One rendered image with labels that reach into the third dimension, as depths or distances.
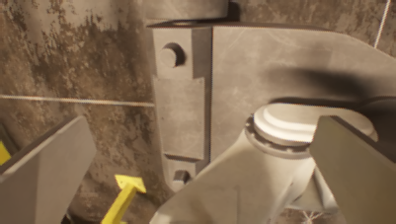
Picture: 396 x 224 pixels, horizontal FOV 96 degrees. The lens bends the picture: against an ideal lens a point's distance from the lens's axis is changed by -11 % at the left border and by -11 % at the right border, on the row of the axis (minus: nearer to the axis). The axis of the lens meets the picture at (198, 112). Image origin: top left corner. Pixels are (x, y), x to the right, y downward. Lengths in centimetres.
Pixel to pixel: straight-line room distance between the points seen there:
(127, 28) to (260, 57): 44
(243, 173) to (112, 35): 61
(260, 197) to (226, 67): 29
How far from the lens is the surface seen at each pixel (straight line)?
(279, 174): 32
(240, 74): 46
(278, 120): 35
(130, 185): 112
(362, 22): 69
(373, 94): 56
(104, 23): 76
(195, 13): 43
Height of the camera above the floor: 61
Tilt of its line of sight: 58 degrees down
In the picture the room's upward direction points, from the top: 157 degrees counter-clockwise
